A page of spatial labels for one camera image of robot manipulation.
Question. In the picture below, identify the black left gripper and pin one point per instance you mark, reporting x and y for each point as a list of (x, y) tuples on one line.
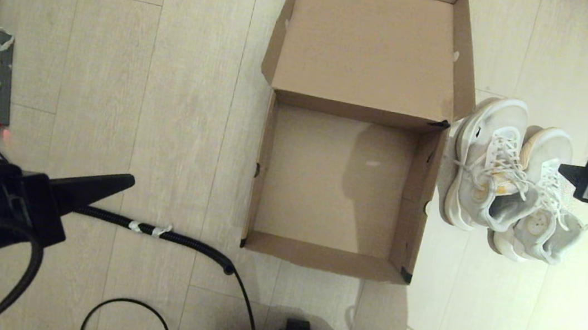
[(39, 206)]

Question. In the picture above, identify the white mesh lace-up sneaker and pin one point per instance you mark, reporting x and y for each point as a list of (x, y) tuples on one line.
[(486, 132), (554, 146)]

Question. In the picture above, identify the brown cardboard shoe box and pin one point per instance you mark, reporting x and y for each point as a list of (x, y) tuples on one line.
[(370, 45)]

